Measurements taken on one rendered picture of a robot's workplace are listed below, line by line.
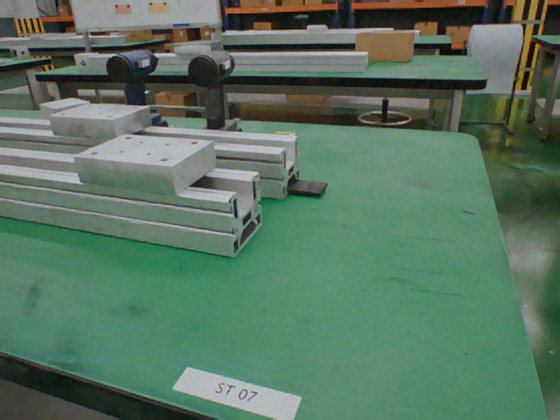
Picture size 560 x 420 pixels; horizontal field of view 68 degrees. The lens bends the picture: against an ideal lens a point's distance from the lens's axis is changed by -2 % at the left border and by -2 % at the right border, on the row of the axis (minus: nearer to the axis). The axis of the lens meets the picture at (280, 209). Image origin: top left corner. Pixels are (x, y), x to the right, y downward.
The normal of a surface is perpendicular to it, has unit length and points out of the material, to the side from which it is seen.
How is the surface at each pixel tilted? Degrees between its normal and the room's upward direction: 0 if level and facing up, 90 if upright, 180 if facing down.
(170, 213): 90
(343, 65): 90
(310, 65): 90
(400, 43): 88
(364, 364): 0
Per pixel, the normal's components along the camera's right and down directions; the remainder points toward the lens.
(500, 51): -0.26, 0.51
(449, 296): -0.04, -0.90
